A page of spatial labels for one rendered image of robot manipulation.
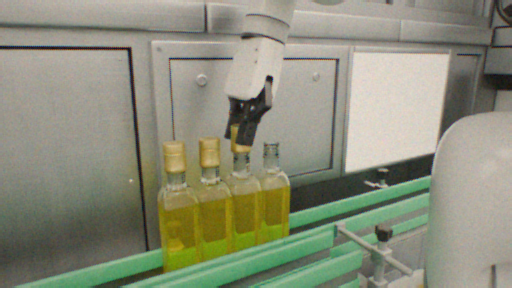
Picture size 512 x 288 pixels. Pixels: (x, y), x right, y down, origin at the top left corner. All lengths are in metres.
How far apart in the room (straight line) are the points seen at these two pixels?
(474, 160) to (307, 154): 0.61
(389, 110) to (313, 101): 0.27
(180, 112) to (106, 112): 0.13
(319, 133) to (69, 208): 0.56
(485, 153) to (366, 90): 0.69
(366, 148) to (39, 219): 0.77
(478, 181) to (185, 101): 0.52
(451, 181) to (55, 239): 0.65
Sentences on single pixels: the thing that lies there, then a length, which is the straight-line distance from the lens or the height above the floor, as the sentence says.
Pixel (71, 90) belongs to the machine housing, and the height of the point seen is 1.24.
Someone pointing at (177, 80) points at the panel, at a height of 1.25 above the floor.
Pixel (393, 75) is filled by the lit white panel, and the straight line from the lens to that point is 0.97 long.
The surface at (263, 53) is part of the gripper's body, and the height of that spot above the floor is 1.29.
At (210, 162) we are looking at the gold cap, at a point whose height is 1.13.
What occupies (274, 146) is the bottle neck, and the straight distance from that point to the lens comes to 0.56.
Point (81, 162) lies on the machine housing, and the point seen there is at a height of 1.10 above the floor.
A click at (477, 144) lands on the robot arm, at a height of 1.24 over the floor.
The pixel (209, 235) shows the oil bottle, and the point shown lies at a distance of 0.55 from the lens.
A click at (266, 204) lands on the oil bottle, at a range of 0.58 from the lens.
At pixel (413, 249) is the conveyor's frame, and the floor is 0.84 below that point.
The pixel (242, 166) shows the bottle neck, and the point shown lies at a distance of 0.55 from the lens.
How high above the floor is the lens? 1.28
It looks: 14 degrees down
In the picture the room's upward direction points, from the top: straight up
